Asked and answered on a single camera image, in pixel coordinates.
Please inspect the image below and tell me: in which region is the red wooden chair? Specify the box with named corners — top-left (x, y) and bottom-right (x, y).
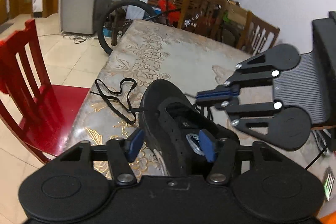
top-left (1, 19), bottom-right (89, 164)

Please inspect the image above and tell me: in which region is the smartphone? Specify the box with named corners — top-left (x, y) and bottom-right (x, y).
top-left (322, 166), bottom-right (335, 201)

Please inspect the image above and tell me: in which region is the brown wooden chair far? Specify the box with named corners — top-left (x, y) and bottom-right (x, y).
top-left (178, 0), bottom-right (228, 40)

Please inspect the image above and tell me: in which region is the cardboard box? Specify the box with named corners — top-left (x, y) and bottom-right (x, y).
top-left (227, 2), bottom-right (248, 26)

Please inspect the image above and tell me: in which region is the black sneaker with white swoosh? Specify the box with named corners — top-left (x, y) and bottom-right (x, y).
top-left (138, 80), bottom-right (240, 177)

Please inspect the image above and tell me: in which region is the black shoelace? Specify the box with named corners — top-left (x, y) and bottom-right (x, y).
top-left (90, 77), bottom-right (211, 126)

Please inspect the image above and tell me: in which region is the brown wooden chair near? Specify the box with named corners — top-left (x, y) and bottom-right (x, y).
top-left (236, 11), bottom-right (280, 56)

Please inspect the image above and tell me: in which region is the black bicycle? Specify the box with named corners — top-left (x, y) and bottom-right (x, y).
top-left (97, 0), bottom-right (224, 55)

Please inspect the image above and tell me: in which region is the white green carton box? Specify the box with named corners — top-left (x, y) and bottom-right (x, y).
top-left (126, 0), bottom-right (150, 20)

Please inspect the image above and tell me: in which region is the brown wooden chair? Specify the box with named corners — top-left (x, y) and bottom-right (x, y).
top-left (178, 0), bottom-right (228, 40)
top-left (236, 11), bottom-right (280, 56)

